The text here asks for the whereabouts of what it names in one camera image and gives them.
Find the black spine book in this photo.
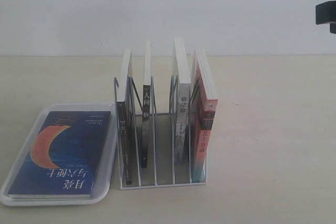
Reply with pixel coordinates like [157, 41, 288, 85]
[141, 39, 151, 168]

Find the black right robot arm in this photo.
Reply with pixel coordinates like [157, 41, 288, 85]
[315, 0, 336, 34]

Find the white plastic tray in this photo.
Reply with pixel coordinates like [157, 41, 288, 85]
[1, 103, 117, 207]

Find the red teal spine book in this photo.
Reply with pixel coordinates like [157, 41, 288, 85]
[191, 48, 218, 183]

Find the blue moon cover book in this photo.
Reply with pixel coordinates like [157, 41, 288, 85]
[8, 111, 111, 198]

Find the white wire book rack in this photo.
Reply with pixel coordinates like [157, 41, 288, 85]
[114, 59, 197, 190]

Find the dark brown spine book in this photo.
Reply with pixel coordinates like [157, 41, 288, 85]
[117, 49, 134, 186]

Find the grey white spine book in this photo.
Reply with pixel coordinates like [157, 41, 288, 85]
[173, 37, 191, 164]

